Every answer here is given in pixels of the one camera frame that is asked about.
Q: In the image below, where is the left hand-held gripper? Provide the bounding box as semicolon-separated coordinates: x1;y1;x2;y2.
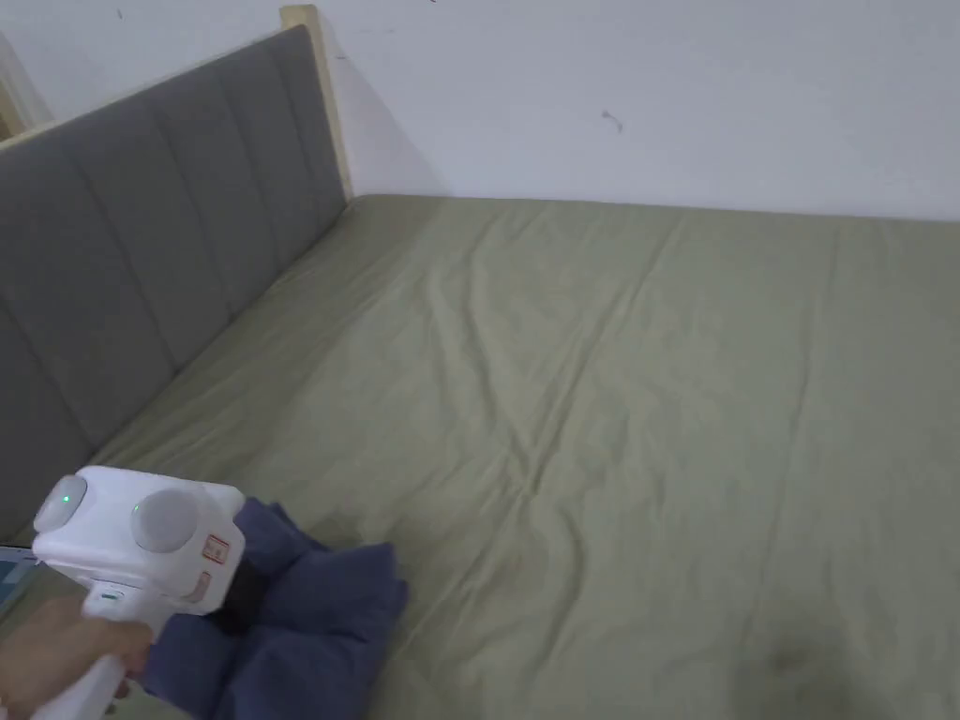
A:
31;465;265;720

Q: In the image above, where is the dark blue shirt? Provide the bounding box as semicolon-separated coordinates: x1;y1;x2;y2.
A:
141;496;411;720

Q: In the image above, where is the person's left hand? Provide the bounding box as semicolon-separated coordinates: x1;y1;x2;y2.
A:
0;597;156;720

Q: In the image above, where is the light blue flat object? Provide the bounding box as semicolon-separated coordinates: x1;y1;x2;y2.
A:
0;546;38;610

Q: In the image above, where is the grey padded headboard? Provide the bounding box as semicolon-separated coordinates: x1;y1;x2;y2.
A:
0;6;353;543

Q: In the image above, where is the bed with pale green sheet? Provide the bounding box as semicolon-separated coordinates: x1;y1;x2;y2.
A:
0;193;960;720

